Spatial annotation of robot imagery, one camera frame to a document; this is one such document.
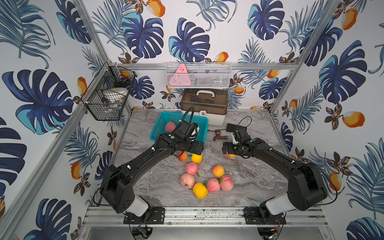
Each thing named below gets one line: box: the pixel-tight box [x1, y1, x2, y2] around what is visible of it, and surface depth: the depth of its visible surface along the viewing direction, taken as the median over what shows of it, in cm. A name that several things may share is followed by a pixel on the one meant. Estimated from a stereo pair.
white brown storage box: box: [181, 88, 229, 126], surface depth 103 cm
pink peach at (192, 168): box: [185, 162, 199, 176], surface depth 86 cm
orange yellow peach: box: [212, 164, 225, 178], surface depth 86 cm
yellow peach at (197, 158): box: [191, 153, 203, 163], surface depth 92 cm
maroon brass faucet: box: [208, 129, 229, 141], surface depth 106 cm
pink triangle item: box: [169, 63, 191, 86], surface depth 91 cm
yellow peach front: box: [192, 182, 208, 199], surface depth 80 cm
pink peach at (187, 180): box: [180, 173, 195, 189], surface depth 82 cm
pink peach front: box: [206, 177, 221, 193], surface depth 80 cm
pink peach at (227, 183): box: [220, 175, 235, 192], surface depth 81 cm
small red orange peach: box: [180, 152, 188, 162], surface depth 92 cm
